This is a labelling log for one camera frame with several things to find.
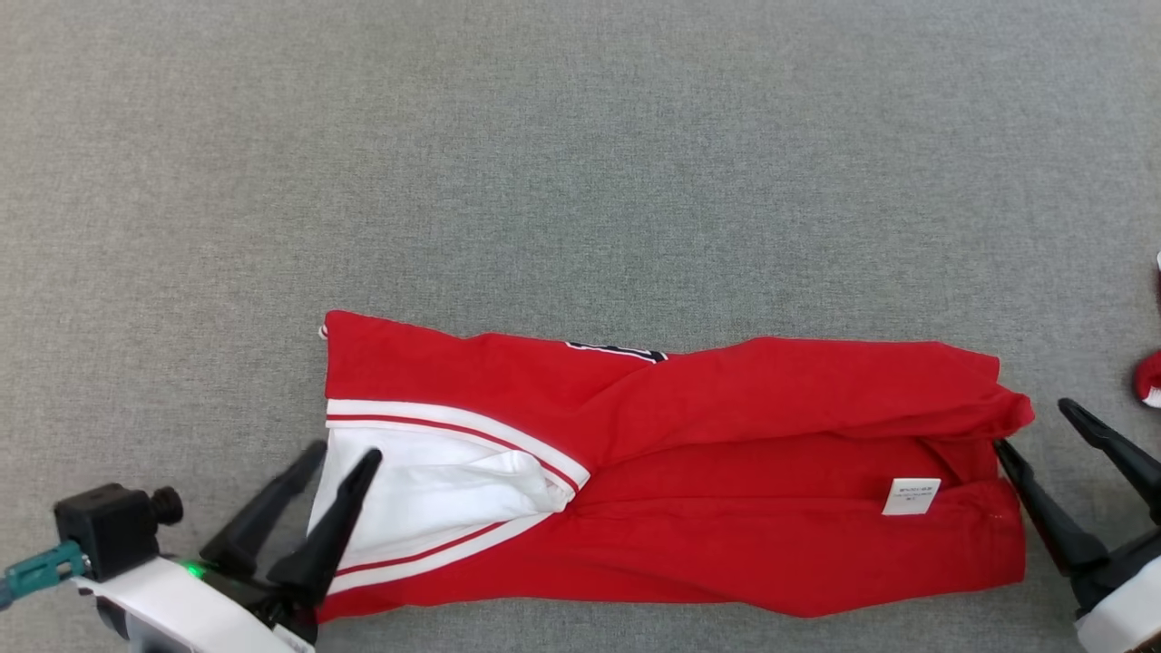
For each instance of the red shirt white sleeves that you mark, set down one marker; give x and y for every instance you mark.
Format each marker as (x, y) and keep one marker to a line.
(726, 408)

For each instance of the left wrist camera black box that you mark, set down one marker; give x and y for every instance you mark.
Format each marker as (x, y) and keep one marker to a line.
(104, 531)

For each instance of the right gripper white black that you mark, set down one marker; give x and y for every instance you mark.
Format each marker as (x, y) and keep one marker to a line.
(1125, 603)

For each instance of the red shorts white trim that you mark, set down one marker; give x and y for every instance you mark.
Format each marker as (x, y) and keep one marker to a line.
(1150, 376)

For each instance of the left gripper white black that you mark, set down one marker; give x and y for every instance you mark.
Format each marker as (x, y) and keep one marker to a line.
(190, 608)

